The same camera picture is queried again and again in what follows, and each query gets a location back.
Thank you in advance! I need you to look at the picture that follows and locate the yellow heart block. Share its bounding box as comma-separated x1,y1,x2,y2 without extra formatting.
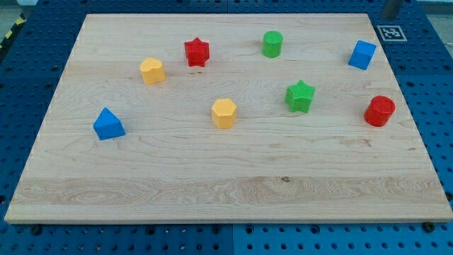
139,57,166,85

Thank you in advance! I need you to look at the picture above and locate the yellow hexagon block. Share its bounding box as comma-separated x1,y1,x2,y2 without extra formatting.
212,98,237,129

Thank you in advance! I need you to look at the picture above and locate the large wooden board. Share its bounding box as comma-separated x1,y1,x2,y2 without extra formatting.
5,13,452,225

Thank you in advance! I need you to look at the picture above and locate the green star block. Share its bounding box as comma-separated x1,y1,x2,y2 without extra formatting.
285,80,316,113

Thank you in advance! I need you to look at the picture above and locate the red star block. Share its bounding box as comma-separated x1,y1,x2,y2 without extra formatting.
184,38,210,67

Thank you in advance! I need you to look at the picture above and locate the green cylinder block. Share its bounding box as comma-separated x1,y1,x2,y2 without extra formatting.
262,30,283,58

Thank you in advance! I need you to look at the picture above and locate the blue triangle block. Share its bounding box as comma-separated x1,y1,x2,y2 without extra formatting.
93,108,126,140

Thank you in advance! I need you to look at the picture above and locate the red cylinder block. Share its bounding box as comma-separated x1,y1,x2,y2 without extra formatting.
364,96,396,127

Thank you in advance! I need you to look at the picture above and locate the blue cube block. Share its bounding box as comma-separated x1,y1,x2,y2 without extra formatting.
348,40,377,70

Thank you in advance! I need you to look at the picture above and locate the white fiducial marker tag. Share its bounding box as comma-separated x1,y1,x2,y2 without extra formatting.
377,25,407,42

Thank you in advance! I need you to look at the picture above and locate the yellow black hazard tape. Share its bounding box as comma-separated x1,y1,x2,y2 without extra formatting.
1,13,27,51

